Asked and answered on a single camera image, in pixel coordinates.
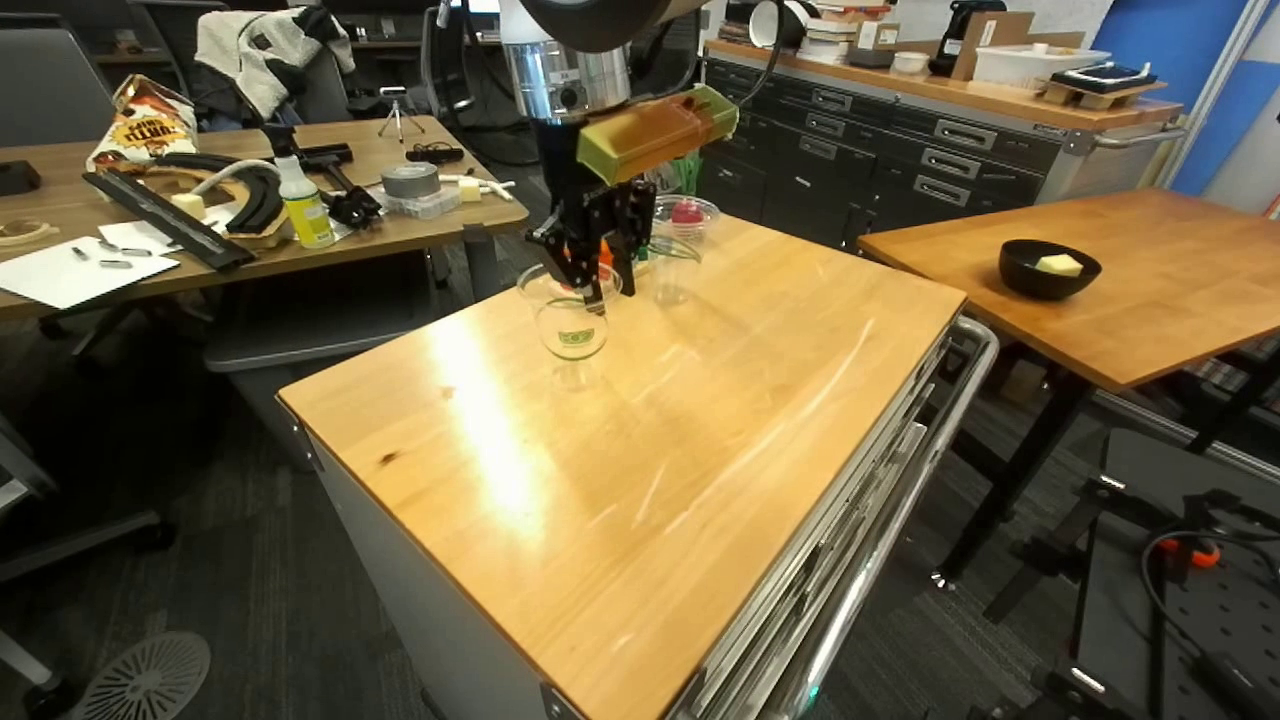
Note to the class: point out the grey metal platform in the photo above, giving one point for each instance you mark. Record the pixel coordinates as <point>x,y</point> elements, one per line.
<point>1200,641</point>

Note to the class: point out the white paper sheet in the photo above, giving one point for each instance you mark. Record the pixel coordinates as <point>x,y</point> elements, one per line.
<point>81,271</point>

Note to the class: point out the white tray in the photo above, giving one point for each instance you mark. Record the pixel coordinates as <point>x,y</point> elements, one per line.
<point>1041,65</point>

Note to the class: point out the black bowl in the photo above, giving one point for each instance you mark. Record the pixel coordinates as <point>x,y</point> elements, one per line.
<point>1027,278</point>

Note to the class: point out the green and brown held object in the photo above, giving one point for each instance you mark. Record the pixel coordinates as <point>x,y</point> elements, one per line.
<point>661,135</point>

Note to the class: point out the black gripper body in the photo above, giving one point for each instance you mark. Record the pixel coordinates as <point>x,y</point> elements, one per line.
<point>580,187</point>

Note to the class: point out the grey drawer cabinet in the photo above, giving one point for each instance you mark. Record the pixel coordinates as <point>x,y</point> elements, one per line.
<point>866,147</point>

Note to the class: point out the long wooden desk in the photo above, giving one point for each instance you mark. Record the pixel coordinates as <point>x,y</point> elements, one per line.
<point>403,230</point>

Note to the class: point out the grey tape roll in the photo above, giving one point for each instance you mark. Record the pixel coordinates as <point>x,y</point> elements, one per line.
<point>409,187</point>

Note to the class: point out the white cloth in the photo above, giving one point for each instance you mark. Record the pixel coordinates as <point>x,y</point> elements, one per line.
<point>263,55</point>

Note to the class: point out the bottle with yellow liquid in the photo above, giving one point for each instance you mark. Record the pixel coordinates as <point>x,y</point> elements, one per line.
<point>307,212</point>

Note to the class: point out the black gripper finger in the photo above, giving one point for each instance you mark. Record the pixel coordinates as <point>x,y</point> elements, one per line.
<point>574,262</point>
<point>628,244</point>

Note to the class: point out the clear plastic cup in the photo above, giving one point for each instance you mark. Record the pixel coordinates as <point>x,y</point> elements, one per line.
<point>691,236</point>
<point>683,252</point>
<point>570,327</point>

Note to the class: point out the pale yellow food piece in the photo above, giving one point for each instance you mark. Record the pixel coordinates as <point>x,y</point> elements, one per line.
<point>1061,264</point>

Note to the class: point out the chips bag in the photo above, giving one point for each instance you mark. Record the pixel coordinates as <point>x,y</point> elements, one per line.
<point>142,126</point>

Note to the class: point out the orange peg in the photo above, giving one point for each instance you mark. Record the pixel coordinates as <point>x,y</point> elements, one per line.
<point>604,249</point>

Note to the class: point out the wooden side table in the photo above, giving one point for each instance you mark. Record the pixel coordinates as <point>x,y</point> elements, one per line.
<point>1175,283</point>

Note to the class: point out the orange clamp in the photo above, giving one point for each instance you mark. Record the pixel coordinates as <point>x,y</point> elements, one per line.
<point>1187,554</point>

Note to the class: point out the grey chair base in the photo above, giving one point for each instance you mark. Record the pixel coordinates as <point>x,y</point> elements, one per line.
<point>142,680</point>

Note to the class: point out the long black tool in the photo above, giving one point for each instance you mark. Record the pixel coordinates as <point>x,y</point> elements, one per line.
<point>165,220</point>

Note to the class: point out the grey tool cart body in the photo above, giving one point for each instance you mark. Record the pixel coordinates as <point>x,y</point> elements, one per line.
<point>403,584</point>

